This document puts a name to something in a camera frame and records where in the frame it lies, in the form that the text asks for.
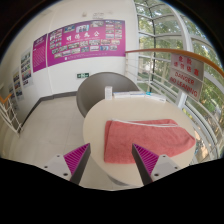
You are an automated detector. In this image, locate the white stair railing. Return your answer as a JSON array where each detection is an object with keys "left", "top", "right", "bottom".
[{"left": 0, "top": 93, "right": 23, "bottom": 134}]

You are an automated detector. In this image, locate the narrow magenta text wall poster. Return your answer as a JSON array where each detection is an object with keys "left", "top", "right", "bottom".
[{"left": 32, "top": 33, "right": 48, "bottom": 73}]

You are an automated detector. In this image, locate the grey warning sign red lettering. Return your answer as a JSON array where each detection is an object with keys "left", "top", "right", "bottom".
[{"left": 168, "top": 53, "right": 205, "bottom": 103}]

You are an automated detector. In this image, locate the small upright white box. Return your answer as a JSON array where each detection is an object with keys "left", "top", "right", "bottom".
[{"left": 104, "top": 85, "right": 113, "bottom": 101}]

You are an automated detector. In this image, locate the large magenta photo wall poster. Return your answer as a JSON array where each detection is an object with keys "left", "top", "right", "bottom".
[{"left": 46, "top": 19, "right": 127, "bottom": 68}]

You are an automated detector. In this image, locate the pink terry towel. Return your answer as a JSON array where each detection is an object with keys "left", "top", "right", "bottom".
[{"left": 103, "top": 118, "right": 197, "bottom": 165}]

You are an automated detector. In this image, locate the white photo wall poster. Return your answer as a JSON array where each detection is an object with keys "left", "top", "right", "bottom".
[
  {"left": 12, "top": 68, "right": 25, "bottom": 101},
  {"left": 19, "top": 49, "right": 34, "bottom": 89}
]

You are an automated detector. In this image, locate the green exit sign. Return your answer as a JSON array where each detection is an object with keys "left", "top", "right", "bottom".
[{"left": 76, "top": 72, "right": 90, "bottom": 80}]

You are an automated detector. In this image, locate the flat white and blue box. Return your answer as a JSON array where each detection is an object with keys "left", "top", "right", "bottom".
[{"left": 144, "top": 92, "right": 167, "bottom": 103}]

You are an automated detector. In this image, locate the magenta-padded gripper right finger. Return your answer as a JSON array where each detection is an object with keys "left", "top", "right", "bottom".
[{"left": 131, "top": 143, "right": 182, "bottom": 186}]

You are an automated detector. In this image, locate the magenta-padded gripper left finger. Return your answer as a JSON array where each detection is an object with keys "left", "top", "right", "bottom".
[{"left": 43, "top": 143, "right": 92, "bottom": 185}]

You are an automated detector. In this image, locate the grey round-backed chair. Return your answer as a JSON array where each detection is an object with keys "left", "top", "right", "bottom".
[{"left": 75, "top": 71, "right": 140, "bottom": 118}]

